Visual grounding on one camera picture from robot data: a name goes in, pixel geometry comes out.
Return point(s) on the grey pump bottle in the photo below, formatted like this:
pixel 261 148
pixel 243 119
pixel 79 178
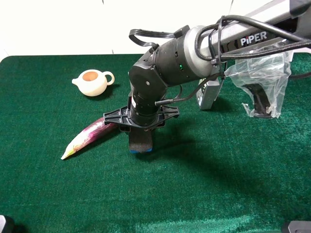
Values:
pixel 207 94

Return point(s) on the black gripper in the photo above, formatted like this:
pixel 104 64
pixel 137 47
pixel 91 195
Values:
pixel 140 113

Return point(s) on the blue black board eraser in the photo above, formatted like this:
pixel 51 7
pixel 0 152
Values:
pixel 140 141

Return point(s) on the black device bottom left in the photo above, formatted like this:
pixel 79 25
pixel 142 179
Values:
pixel 6 224

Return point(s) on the black arm handle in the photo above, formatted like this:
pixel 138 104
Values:
pixel 261 102

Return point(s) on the grey device bottom right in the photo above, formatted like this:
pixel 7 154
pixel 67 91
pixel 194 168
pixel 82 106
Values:
pixel 296 227

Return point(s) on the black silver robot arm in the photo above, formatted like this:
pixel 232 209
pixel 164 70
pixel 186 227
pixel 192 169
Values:
pixel 191 54

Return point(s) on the cream ceramic teapot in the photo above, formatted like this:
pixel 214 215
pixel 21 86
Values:
pixel 93 82

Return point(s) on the clear plastic wrap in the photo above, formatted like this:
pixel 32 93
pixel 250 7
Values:
pixel 271 72

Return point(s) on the green velvet table cloth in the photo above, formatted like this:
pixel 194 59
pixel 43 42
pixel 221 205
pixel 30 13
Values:
pixel 217 171

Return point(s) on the purple eggplant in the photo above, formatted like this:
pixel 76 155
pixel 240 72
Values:
pixel 88 135

